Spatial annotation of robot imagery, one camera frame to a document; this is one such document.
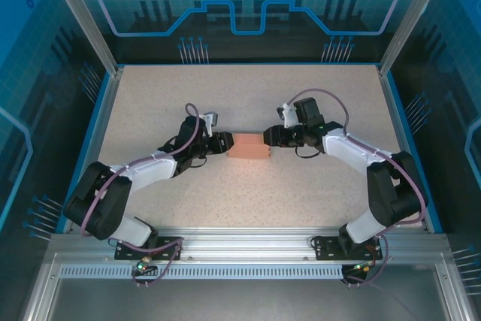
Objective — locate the orange paper box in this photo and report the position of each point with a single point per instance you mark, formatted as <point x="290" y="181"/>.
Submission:
<point x="248" y="146"/>

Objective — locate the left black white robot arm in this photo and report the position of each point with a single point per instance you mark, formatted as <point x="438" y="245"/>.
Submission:
<point x="101" y="204"/>

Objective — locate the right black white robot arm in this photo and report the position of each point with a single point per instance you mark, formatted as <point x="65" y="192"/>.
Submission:
<point x="394" y="200"/>

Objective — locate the grey metal sheet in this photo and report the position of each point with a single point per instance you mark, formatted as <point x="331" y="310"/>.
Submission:
<point x="244" y="302"/>

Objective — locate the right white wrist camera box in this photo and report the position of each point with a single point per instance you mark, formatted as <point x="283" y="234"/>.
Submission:
<point x="286" y="113"/>

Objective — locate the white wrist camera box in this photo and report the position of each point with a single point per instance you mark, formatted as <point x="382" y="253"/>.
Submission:
<point x="211" y="119"/>
<point x="286" y="113"/>

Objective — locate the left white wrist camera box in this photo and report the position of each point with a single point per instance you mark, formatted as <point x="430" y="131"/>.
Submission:
<point x="211" y="119"/>

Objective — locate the right aluminium table side rail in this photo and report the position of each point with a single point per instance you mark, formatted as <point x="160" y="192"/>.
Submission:
<point x="394" y="110"/>

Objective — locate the aluminium table side rail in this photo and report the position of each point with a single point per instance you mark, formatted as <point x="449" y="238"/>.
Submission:
<point x="95" y="148"/>
<point x="394" y="110"/>

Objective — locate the left aluminium table side rail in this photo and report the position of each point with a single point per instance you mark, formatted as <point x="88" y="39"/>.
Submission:
<point x="95" y="148"/>

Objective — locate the aluminium mounting rail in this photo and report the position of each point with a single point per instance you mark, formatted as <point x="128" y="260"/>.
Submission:
<point x="244" y="246"/>

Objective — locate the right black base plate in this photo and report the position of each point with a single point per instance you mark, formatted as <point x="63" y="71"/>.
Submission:
<point x="327" y="250"/>

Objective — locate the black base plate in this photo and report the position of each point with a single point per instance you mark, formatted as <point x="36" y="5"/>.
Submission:
<point x="327" y="250"/>
<point x="129" y="254"/>

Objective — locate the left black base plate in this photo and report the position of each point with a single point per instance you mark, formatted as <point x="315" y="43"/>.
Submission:
<point x="129" y="254"/>

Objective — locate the right aluminium frame post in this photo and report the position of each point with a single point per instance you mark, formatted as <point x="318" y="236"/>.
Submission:
<point x="413" y="16"/>

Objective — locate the aluminium frame post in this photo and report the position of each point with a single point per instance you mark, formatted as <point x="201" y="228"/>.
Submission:
<point x="413" y="16"/>
<point x="86" y="20"/>

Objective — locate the left aluminium frame post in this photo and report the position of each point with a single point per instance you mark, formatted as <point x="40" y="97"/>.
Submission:
<point x="86" y="20"/>

